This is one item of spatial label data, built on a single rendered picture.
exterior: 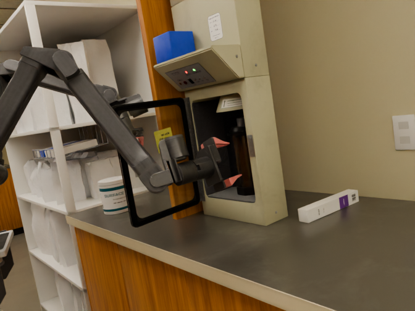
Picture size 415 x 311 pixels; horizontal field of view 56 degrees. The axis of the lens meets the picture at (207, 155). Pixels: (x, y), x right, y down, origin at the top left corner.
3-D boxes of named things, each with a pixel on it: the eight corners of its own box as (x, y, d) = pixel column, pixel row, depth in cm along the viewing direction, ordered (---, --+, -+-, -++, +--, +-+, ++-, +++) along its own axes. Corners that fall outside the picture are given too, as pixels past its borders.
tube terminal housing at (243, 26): (249, 197, 164) (222, 10, 155) (314, 204, 139) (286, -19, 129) (203, 214, 149) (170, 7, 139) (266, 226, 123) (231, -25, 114)
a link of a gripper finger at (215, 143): (232, 132, 111) (207, 137, 105) (241, 155, 110) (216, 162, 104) (219, 140, 116) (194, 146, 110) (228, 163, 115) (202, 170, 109)
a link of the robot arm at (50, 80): (15, 84, 148) (0, 69, 138) (22, 71, 150) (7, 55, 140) (120, 113, 143) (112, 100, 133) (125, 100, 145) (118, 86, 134)
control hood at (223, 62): (183, 91, 143) (179, 63, 142) (245, 77, 118) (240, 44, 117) (157, 94, 136) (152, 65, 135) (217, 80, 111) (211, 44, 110)
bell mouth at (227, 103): (241, 108, 148) (239, 93, 148) (276, 103, 135) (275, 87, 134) (205, 114, 138) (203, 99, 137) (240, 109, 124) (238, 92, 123)
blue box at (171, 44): (180, 63, 140) (176, 37, 139) (197, 57, 132) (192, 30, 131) (157, 64, 134) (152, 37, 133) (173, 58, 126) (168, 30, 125)
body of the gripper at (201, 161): (212, 144, 106) (191, 149, 101) (226, 179, 104) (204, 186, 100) (200, 152, 111) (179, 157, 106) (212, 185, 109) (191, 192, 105)
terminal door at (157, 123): (201, 203, 146) (183, 96, 141) (133, 229, 125) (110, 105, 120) (199, 203, 147) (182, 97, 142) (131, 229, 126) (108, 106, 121)
